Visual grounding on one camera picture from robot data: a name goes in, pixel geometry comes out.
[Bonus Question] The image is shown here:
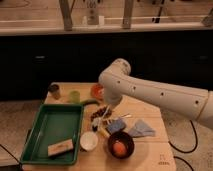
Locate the green cup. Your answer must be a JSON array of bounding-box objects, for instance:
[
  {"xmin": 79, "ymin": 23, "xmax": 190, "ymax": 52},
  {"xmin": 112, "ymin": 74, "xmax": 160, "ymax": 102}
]
[{"xmin": 69, "ymin": 90, "xmax": 80, "ymax": 104}]

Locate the wooden table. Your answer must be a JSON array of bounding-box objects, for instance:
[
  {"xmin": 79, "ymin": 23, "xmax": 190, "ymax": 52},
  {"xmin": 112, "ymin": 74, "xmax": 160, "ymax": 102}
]
[{"xmin": 21, "ymin": 82, "xmax": 177, "ymax": 171}]

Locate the dark brown cup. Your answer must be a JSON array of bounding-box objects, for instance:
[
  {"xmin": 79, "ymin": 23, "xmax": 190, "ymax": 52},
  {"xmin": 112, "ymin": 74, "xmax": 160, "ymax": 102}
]
[{"xmin": 48, "ymin": 84, "xmax": 61, "ymax": 100}]

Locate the orange ball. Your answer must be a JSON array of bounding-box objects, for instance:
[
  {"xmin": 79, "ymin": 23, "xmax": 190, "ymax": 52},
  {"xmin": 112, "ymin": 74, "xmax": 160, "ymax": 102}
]
[{"xmin": 113, "ymin": 142, "xmax": 127, "ymax": 157}]

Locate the white cup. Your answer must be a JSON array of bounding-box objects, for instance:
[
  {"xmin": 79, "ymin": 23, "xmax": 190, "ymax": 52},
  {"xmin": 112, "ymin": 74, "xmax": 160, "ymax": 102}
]
[{"xmin": 80, "ymin": 131, "xmax": 98, "ymax": 151}]

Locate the blue sponge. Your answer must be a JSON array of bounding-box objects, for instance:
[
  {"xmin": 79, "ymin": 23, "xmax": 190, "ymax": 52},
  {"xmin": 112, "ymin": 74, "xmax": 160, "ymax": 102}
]
[{"xmin": 106, "ymin": 119, "xmax": 126, "ymax": 134}]

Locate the black cable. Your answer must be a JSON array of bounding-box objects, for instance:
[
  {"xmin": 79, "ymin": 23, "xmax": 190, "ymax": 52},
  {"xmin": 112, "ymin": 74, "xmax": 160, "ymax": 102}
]
[{"xmin": 168, "ymin": 119, "xmax": 200, "ymax": 155}]

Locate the green cucumber toy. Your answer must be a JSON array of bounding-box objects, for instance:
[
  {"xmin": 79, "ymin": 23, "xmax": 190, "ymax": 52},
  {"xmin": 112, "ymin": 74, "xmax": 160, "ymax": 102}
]
[{"xmin": 81, "ymin": 99, "xmax": 100, "ymax": 106}]

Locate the blue cloth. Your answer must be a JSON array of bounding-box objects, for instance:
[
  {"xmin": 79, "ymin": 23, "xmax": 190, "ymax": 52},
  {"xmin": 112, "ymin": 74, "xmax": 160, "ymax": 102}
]
[{"xmin": 128, "ymin": 119, "xmax": 156, "ymax": 138}]

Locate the wooden block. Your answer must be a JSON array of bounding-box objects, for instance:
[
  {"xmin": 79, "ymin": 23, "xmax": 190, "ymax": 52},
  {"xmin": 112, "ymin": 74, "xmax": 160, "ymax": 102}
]
[{"xmin": 48, "ymin": 139, "xmax": 74, "ymax": 157}]

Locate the silver fork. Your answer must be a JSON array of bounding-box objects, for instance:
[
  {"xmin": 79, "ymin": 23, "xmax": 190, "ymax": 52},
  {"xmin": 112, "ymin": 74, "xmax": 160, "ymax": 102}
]
[{"xmin": 107, "ymin": 113, "xmax": 133, "ymax": 124}]

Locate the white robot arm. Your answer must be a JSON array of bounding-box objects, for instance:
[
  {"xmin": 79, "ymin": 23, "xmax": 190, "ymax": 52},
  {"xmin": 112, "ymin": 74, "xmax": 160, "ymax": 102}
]
[{"xmin": 98, "ymin": 58, "xmax": 213, "ymax": 130}]

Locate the dark bowl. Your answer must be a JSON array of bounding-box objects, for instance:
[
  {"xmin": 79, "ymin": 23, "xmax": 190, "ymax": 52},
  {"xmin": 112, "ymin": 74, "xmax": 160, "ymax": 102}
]
[{"xmin": 107, "ymin": 131, "xmax": 135, "ymax": 159}]

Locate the green plastic tray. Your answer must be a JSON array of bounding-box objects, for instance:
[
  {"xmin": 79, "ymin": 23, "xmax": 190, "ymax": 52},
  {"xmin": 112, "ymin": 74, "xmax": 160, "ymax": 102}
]
[{"xmin": 20, "ymin": 104, "xmax": 84, "ymax": 165}]

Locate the yellow banana toy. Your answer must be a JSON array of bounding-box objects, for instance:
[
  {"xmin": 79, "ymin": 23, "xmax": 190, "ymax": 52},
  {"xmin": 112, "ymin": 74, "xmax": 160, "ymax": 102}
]
[{"xmin": 94, "ymin": 126, "xmax": 110, "ymax": 138}]

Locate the brown grape bunch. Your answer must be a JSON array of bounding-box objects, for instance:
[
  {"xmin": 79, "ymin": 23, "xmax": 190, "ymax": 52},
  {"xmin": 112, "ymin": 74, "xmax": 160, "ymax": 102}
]
[{"xmin": 90, "ymin": 106, "xmax": 112, "ymax": 121}]

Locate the orange bowl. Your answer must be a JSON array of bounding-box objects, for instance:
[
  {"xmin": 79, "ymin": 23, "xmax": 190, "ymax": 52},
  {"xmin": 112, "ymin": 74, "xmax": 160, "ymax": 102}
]
[{"xmin": 90, "ymin": 83, "xmax": 103, "ymax": 100}]

